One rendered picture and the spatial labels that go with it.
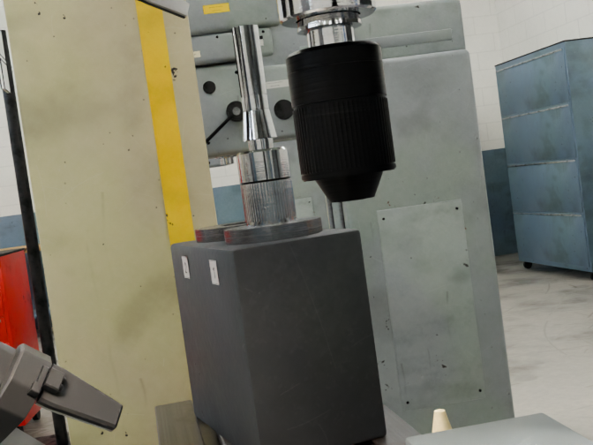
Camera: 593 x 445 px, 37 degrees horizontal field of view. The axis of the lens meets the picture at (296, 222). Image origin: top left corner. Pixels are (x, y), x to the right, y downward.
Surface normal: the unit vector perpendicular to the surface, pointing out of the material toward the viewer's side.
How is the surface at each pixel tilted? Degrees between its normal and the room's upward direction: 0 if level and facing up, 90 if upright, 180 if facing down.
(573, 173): 90
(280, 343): 90
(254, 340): 90
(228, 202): 90
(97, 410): 62
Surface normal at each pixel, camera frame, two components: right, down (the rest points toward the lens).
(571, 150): -0.97, 0.14
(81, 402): 0.58, -0.52
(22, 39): 0.18, 0.03
